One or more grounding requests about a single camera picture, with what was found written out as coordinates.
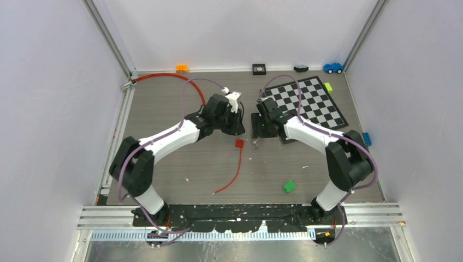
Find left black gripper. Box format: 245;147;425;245
213;106;244;135

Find small silver keys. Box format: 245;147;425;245
252;139;259;150

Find red cable padlock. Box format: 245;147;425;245
211;138;245;195

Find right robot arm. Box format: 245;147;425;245
252;98;378;224

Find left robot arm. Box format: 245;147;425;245
109;91;245;226

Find small black box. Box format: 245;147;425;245
252;63;266;75

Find black white chessboard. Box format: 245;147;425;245
256;76;348;153

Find green toy brick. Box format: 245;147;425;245
282;180;296;194

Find small black toy car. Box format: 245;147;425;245
293;65;309;73

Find orange toy block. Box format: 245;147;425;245
175;64;189;73

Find lime green block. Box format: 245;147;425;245
324;82;333;93

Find blue toy car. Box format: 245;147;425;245
323;63;344;74

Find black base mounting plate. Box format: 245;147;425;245
131;204;347;233

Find blue toy brick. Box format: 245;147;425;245
363;132;372;147

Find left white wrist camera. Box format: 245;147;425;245
221;87;242;114

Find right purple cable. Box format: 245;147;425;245
257;74;379;248

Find red hose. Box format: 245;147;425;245
123;73;210;109

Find aluminium front rail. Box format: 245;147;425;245
78;203;406;242

